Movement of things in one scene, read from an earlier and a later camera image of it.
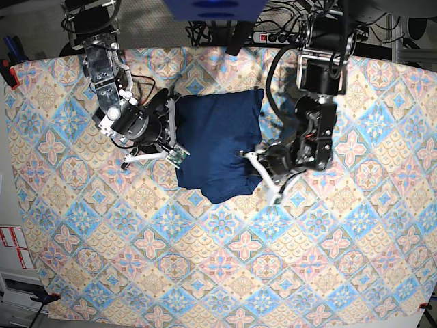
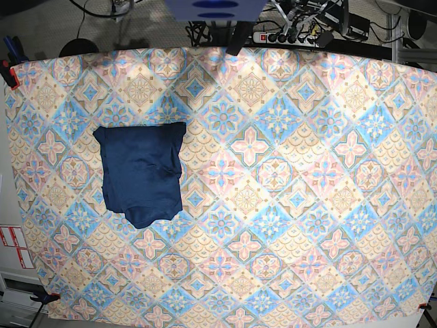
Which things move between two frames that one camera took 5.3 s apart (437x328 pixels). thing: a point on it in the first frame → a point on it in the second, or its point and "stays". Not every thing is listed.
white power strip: x=268 y=37 stays
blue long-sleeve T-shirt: x=214 y=128 → x=141 y=169
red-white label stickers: x=13 y=236 stays
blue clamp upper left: x=16 y=52 stays
